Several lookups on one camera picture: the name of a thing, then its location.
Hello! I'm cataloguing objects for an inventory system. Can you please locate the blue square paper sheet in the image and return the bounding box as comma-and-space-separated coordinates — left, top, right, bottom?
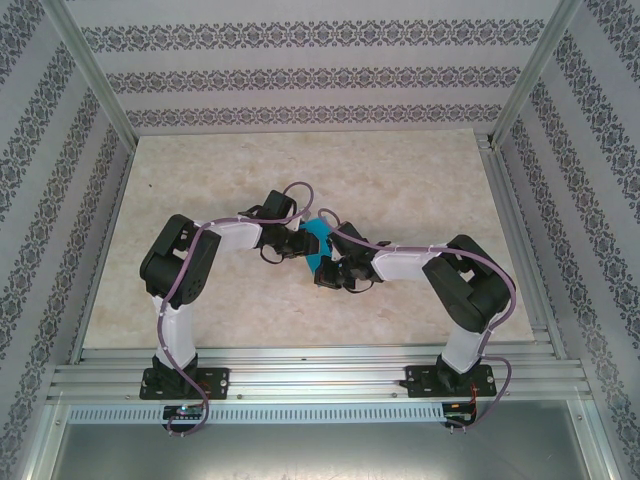
301, 217, 335, 277

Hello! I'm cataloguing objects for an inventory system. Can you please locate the grey metal sheet panel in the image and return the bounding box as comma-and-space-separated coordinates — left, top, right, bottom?
49, 399, 619, 480

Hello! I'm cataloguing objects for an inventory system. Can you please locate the narrow aluminium rail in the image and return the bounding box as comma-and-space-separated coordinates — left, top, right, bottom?
69, 345, 569, 366

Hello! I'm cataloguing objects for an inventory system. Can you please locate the wide aluminium mounting rail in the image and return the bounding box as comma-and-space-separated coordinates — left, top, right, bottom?
47, 363, 595, 402

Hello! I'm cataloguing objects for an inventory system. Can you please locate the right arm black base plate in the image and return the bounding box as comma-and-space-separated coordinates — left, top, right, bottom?
403, 364, 498, 400

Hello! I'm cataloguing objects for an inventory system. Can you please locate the slotted grey cable duct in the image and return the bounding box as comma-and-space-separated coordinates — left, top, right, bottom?
66, 403, 447, 426

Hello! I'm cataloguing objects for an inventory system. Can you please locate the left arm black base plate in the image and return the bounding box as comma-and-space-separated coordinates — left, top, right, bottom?
139, 367, 232, 401

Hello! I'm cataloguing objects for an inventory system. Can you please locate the right side aluminium rail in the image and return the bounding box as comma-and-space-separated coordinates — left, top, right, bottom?
478, 132, 570, 360

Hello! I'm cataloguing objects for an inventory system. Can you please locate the left side aluminium rail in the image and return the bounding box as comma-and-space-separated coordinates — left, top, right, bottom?
68, 142, 137, 364

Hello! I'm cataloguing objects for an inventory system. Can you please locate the right aluminium corner post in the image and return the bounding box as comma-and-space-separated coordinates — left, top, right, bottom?
491, 0, 587, 147

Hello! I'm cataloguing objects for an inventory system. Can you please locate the aluminium corner post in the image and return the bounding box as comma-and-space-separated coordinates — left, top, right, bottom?
42, 0, 140, 147
491, 0, 587, 147

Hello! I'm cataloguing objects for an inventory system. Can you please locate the left aluminium corner post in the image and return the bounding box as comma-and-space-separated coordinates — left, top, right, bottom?
42, 0, 140, 147

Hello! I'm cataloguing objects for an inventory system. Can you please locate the aluminium frame bar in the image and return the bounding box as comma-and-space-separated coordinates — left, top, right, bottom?
7, 399, 69, 480
569, 399, 634, 480

